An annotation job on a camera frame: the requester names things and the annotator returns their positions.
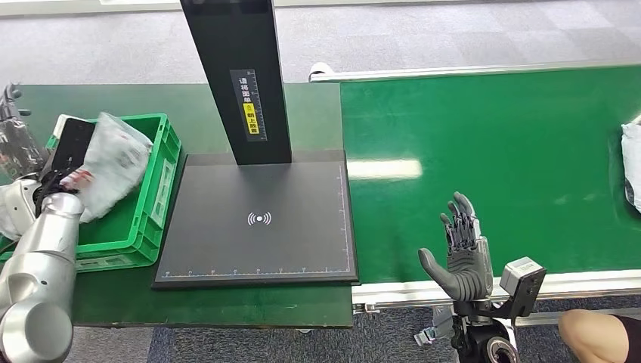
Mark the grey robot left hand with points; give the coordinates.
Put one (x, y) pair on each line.
(17, 145)

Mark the black scanner column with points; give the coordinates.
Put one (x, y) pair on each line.
(230, 45)

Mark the person's leg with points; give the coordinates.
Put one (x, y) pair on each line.
(588, 335)

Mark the aluminium conveyor frame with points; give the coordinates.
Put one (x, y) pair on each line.
(591, 283)

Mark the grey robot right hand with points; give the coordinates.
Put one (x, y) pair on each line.
(468, 275)

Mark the white package with red print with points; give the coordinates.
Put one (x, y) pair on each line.
(115, 160)

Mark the dark green table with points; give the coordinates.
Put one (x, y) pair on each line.
(305, 115)

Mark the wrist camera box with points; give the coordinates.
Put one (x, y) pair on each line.
(523, 280)
(72, 145)

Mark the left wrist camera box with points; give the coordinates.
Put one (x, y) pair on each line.
(72, 145)

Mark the black and yellow column label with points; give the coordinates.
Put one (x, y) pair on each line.
(249, 105)

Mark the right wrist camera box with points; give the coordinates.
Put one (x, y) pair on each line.
(523, 280)

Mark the green conveyor belt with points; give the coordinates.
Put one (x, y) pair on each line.
(450, 125)

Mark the white plastic package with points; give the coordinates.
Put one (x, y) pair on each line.
(632, 160)

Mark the green plastic crate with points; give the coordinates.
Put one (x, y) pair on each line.
(150, 200)

